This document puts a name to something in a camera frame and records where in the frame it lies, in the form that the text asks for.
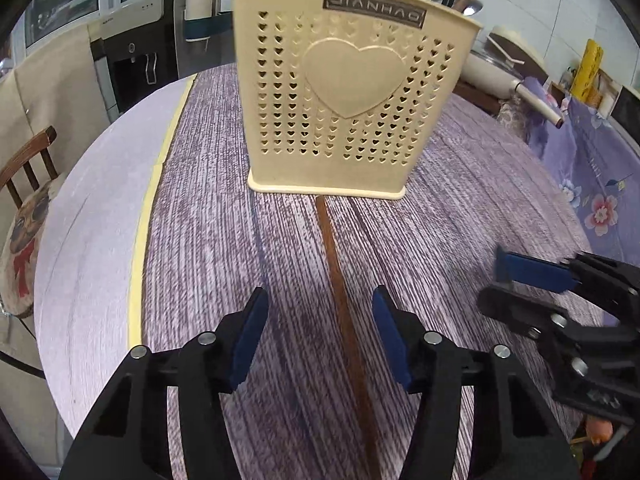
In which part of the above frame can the pug print seat cushion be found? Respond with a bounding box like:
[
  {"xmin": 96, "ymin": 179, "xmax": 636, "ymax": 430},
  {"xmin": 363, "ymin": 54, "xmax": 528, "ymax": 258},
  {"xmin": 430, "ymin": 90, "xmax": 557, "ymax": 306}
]
[{"xmin": 0, "ymin": 175, "xmax": 66, "ymax": 318}]

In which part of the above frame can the black board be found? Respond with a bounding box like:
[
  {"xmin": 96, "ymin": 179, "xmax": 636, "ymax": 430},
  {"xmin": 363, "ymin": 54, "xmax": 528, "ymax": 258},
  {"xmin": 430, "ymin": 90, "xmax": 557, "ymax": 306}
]
[{"xmin": 612, "ymin": 85, "xmax": 640, "ymax": 136}]

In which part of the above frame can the yellow packet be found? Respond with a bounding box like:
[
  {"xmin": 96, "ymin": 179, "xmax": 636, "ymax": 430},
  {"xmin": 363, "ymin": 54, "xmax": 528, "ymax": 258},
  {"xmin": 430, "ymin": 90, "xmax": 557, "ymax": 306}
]
[{"xmin": 570, "ymin": 39, "xmax": 605, "ymax": 101}]

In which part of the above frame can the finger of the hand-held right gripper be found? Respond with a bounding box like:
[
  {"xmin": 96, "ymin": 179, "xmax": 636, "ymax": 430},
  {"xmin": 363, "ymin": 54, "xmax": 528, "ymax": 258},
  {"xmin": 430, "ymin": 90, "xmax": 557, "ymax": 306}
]
[
  {"xmin": 476, "ymin": 284, "xmax": 572, "ymax": 340},
  {"xmin": 494, "ymin": 245, "xmax": 585, "ymax": 294}
]

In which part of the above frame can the white framed glass cabinet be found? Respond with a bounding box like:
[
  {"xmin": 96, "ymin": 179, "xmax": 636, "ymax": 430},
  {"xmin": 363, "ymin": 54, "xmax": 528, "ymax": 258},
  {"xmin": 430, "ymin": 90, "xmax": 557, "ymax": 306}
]
[{"xmin": 25, "ymin": 0, "xmax": 111, "ymax": 48}]

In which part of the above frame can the purple floral cloth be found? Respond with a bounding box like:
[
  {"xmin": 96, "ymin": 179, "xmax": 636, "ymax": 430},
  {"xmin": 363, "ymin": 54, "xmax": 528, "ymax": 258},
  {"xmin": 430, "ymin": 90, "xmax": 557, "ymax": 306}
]
[{"xmin": 497, "ymin": 77, "xmax": 640, "ymax": 261}]

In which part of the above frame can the white rolling pin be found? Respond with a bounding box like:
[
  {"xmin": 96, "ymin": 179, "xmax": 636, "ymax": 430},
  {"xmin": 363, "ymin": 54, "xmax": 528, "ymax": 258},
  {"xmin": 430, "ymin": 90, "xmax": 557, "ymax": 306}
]
[{"xmin": 509, "ymin": 82, "xmax": 566, "ymax": 128}]

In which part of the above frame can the white pot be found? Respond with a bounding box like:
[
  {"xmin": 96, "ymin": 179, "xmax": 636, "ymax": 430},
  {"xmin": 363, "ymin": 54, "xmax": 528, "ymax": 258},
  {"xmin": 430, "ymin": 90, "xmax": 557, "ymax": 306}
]
[{"xmin": 460, "ymin": 25, "xmax": 551, "ymax": 98}]

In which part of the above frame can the white and black water dispenser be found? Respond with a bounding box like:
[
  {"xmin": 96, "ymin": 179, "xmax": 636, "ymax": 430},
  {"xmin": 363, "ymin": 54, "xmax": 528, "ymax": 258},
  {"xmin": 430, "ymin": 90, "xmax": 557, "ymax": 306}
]
[{"xmin": 90, "ymin": 0, "xmax": 188, "ymax": 113}]

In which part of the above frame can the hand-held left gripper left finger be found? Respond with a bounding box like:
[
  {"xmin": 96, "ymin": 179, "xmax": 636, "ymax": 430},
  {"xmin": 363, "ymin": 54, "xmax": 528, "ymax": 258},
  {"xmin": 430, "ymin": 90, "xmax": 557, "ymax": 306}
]
[{"xmin": 59, "ymin": 286, "xmax": 270, "ymax": 480}]

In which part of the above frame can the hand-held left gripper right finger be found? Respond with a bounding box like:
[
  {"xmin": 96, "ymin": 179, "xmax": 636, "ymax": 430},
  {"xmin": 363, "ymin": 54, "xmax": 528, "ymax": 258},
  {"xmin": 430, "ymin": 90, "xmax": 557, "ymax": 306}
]
[{"xmin": 371, "ymin": 285, "xmax": 583, "ymax": 480}]

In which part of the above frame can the beige plastic utensil holder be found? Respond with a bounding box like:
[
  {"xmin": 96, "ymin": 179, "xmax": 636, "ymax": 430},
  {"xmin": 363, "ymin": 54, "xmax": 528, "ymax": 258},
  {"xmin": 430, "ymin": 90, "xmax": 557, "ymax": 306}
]
[{"xmin": 228, "ymin": 0, "xmax": 485, "ymax": 202}]

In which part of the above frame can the beige cloth cover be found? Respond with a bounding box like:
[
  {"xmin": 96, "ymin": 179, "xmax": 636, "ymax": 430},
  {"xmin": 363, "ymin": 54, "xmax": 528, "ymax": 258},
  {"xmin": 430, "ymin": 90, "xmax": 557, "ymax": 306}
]
[{"xmin": 0, "ymin": 25, "xmax": 113, "ymax": 171}]

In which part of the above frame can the wooden chair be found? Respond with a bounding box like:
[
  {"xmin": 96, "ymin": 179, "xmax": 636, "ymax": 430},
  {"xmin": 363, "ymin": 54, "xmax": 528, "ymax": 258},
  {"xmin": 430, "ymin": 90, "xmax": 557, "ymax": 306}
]
[{"xmin": 0, "ymin": 126, "xmax": 63, "ymax": 376}]

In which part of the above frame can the orange object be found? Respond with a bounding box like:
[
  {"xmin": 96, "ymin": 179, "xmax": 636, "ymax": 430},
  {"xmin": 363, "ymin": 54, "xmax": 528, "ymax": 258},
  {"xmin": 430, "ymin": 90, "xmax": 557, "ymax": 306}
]
[{"xmin": 585, "ymin": 416, "xmax": 615, "ymax": 445}]

